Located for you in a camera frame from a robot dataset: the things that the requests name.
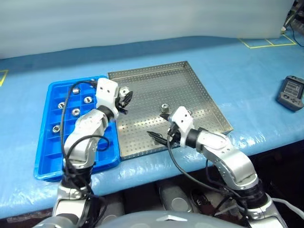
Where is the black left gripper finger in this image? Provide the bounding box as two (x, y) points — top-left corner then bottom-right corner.
(120, 91), (133, 107)

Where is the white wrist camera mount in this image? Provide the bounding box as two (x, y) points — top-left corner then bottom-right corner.
(95, 77), (120, 119)
(170, 106), (193, 147)

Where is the blue plastic compartment tray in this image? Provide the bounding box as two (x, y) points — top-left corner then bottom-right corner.
(34, 75), (121, 182)

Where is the background electronic equipment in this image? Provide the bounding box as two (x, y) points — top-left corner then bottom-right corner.
(282, 0), (304, 34)

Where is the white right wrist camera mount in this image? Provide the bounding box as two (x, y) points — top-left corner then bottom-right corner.
(170, 106), (193, 147)

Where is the grey handheld controller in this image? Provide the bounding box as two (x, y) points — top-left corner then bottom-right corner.
(276, 75), (304, 112)

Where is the perforated steel tray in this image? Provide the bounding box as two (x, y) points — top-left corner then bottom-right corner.
(107, 60), (235, 160)

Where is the blue table cover film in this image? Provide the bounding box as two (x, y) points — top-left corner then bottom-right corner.
(0, 35), (304, 219)

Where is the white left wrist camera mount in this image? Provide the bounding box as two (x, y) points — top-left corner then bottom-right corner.
(95, 77), (120, 119)

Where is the white cable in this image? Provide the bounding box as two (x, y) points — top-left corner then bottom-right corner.
(270, 197), (304, 216)

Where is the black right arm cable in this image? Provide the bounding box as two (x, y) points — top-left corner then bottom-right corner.
(166, 133), (249, 221)

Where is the dark grey rounded shape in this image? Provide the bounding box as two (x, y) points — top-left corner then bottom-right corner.
(159, 181), (194, 214)

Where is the silver robot torso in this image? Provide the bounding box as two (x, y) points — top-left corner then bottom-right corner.
(95, 210), (247, 228)

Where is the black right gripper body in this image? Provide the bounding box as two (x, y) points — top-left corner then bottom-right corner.
(167, 122), (181, 144)

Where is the thin black cable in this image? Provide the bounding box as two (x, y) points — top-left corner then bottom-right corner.
(291, 22), (304, 48)

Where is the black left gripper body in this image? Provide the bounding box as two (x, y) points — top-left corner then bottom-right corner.
(115, 94), (127, 114)

